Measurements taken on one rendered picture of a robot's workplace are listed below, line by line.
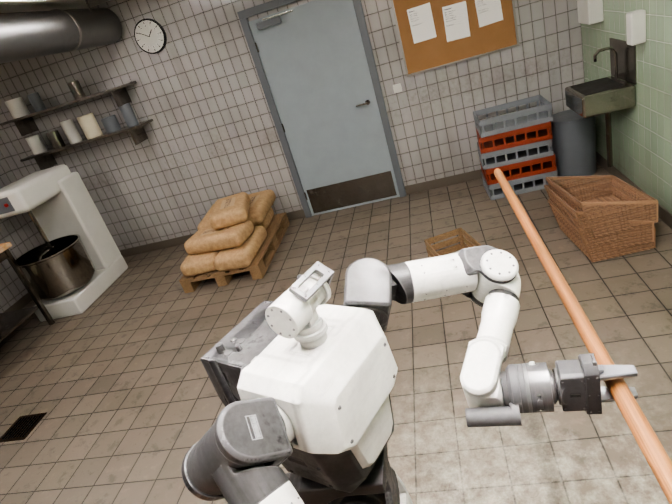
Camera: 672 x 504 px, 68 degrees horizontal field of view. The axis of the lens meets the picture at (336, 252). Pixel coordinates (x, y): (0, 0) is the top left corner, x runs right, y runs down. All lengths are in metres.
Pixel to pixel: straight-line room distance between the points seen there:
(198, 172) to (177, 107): 0.72
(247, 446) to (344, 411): 0.18
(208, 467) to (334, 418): 0.20
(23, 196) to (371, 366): 4.75
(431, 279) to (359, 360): 0.28
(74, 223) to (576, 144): 4.94
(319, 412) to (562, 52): 4.73
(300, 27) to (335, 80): 0.57
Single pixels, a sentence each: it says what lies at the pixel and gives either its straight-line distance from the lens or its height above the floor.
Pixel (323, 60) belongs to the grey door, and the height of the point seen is 1.54.
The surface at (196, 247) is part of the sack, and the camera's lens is 4.74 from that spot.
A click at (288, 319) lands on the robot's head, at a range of 0.81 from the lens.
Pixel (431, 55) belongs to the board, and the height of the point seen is 1.31.
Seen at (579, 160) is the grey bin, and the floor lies 0.18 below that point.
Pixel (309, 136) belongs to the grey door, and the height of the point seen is 0.87.
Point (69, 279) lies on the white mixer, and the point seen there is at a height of 0.35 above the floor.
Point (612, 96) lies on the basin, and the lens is 4.20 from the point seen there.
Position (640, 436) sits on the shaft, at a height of 1.20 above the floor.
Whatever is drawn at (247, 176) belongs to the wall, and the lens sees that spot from 5.59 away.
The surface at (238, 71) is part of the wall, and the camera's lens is 5.34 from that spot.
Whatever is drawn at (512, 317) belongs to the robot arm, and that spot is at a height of 1.27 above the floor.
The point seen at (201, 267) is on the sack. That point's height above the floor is 0.23.
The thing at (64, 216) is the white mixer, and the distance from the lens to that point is 5.88.
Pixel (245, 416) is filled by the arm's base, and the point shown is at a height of 1.41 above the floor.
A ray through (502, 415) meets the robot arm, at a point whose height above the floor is 1.20.
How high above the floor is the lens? 1.90
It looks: 25 degrees down
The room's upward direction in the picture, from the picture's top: 18 degrees counter-clockwise
